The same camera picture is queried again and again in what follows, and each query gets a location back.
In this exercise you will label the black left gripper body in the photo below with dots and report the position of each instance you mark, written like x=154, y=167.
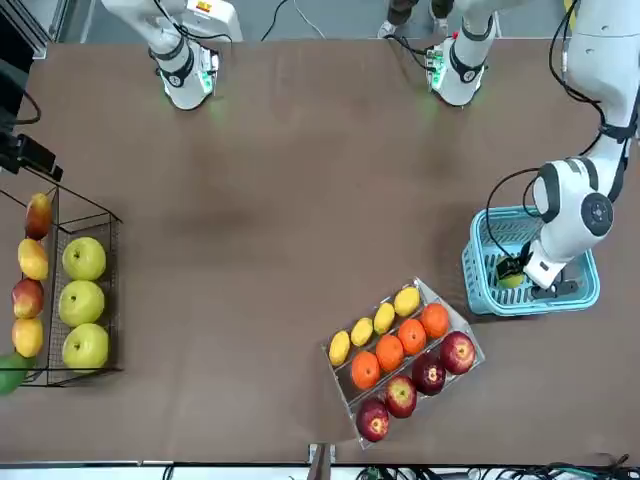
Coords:
x=555, y=290

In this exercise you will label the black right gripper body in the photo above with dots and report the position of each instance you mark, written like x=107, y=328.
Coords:
x=9, y=153

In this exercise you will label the green apple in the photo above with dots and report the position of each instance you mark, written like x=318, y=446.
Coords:
x=510, y=284

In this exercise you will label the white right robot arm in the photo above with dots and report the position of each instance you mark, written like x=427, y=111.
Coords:
x=182, y=85

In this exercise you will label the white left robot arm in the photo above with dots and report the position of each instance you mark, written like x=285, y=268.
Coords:
x=570, y=225

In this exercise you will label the light blue plastic basket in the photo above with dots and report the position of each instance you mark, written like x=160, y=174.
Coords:
x=522, y=308

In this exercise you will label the red apple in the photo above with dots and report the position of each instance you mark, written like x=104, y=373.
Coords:
x=400, y=396
x=373, y=420
x=428, y=374
x=457, y=352

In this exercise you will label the large yellow-green apple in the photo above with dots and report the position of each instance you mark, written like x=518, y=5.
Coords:
x=81, y=303
x=84, y=258
x=85, y=346

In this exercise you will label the clear acrylic tiered shelf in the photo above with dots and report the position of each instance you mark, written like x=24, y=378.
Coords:
x=340, y=385

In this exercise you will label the red mango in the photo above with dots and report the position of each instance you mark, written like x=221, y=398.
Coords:
x=27, y=298
x=38, y=216

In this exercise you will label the orange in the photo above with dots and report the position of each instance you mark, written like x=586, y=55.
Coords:
x=389, y=353
x=365, y=370
x=434, y=320
x=412, y=336

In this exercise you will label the yellow mango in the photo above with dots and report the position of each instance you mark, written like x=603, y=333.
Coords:
x=33, y=259
x=27, y=337

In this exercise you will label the yellow lemon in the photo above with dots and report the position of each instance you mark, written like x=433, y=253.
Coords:
x=361, y=331
x=406, y=301
x=384, y=318
x=339, y=348

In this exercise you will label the green mango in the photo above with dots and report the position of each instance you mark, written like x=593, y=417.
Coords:
x=12, y=372

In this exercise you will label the white box red label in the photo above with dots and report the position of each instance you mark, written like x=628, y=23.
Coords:
x=220, y=20

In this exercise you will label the person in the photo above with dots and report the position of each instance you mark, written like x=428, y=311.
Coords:
x=400, y=10

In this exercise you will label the aluminium frame rail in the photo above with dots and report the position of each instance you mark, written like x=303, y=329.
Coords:
x=50, y=20

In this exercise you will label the grey metal post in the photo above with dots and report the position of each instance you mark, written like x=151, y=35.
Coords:
x=322, y=462

